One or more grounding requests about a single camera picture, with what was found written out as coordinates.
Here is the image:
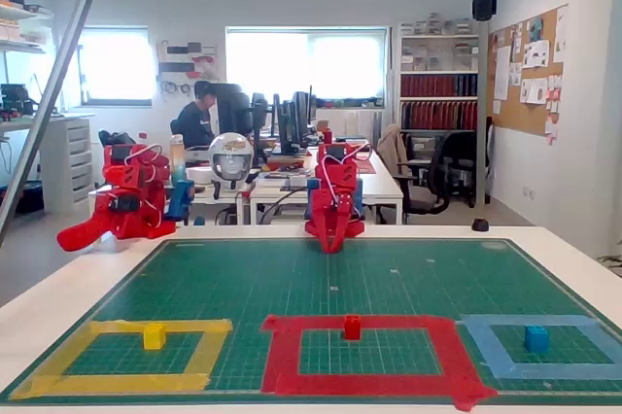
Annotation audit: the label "red leader arm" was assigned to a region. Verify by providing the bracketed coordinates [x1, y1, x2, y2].
[56, 144, 177, 254]

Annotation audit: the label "red tape square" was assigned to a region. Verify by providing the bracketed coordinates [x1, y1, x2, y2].
[259, 314, 500, 413]

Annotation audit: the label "yellow cube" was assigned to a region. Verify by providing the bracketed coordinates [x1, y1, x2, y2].
[143, 322, 168, 351]

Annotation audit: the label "blue cube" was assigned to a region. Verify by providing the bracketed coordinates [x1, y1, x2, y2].
[523, 325, 550, 354]

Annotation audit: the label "blue tape square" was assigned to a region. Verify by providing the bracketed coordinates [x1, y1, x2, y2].
[455, 314, 622, 381]

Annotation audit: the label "yellow tape square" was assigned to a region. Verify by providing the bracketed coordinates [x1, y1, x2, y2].
[8, 318, 233, 400]

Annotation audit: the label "green cutting mat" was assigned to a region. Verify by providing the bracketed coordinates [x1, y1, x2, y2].
[2, 237, 622, 406]

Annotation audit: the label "chair with beige jacket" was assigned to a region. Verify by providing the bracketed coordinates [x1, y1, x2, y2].
[376, 122, 414, 177]

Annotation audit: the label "black monitor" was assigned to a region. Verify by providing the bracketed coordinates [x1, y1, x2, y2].
[213, 83, 254, 139]
[250, 91, 271, 162]
[271, 86, 313, 155]

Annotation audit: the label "black office chair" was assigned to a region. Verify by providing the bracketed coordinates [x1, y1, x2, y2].
[397, 130, 480, 216]

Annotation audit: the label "white helmet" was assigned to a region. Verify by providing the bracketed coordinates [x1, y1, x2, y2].
[208, 132, 254, 191]

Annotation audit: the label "wide bright window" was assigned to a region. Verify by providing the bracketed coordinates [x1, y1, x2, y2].
[225, 24, 390, 107]

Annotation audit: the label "white bookshelf with binders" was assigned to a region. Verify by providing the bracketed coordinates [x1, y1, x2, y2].
[397, 19, 480, 136]

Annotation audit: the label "seated person dark shirt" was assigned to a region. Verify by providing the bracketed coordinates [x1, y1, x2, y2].
[169, 79, 218, 151]

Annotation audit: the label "water bottle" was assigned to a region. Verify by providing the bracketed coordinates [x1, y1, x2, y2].
[168, 134, 188, 188]

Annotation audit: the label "vertical metal pole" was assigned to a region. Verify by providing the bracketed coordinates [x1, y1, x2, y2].
[474, 0, 493, 206]

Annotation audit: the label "black bag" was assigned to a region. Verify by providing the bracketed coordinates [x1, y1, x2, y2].
[98, 129, 138, 148]

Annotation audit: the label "cork notice board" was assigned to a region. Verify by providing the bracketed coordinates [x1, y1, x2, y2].
[487, 3, 570, 146]

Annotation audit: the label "small bright window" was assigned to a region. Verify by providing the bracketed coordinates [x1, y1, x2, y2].
[77, 24, 156, 108]

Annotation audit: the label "black pole clamp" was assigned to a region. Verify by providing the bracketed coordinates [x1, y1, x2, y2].
[471, 0, 498, 22]

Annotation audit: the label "white drawer cabinet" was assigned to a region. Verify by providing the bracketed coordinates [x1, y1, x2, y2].
[0, 112, 96, 215]

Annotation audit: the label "green plant leaves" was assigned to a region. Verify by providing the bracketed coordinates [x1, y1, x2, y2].
[596, 252, 622, 280]

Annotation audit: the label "slanted metal pole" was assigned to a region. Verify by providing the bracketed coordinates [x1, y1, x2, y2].
[0, 0, 114, 248]

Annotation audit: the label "white servo cable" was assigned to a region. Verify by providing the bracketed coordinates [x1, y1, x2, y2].
[323, 143, 371, 209]
[123, 143, 165, 228]

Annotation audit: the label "wall tool rack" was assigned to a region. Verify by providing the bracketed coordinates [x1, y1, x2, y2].
[155, 39, 220, 99]

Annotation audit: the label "white wall shelf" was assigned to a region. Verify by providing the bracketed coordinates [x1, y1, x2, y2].
[0, 0, 54, 54]

